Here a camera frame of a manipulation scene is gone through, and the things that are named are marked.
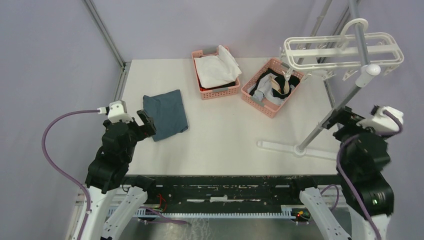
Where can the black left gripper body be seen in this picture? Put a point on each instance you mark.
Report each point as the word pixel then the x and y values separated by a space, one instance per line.
pixel 137 132

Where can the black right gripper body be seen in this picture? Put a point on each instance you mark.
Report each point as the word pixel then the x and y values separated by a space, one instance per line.
pixel 350 118

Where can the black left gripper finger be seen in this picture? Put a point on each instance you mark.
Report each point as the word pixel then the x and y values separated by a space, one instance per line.
pixel 144 117
pixel 149 129

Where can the white clip hanger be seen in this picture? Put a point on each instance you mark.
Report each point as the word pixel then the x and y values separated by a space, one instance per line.
pixel 353 48

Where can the black underwear beige waistband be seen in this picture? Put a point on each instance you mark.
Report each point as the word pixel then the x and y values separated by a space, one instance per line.
pixel 278 82

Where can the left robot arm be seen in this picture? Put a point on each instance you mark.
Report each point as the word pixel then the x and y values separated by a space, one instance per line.
pixel 106 174

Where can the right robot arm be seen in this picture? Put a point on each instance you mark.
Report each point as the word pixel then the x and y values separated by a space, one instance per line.
pixel 362 155

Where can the pink basket with underwear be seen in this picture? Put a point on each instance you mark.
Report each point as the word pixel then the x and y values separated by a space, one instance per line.
pixel 265 106

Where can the light grey underwear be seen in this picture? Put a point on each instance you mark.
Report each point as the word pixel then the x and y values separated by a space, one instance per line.
pixel 264 90

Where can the folded blue-grey cloth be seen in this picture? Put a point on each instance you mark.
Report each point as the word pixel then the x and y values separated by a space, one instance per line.
pixel 168 114

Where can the metal drying rack stand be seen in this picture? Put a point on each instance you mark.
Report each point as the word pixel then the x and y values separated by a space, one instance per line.
pixel 367 71

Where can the pink basket with white cloth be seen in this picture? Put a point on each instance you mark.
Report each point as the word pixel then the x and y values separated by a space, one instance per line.
pixel 216 92

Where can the white crumpled cloth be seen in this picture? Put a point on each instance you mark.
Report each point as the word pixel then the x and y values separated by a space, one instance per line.
pixel 215 70

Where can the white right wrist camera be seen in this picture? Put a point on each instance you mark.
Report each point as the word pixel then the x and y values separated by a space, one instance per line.
pixel 385 120

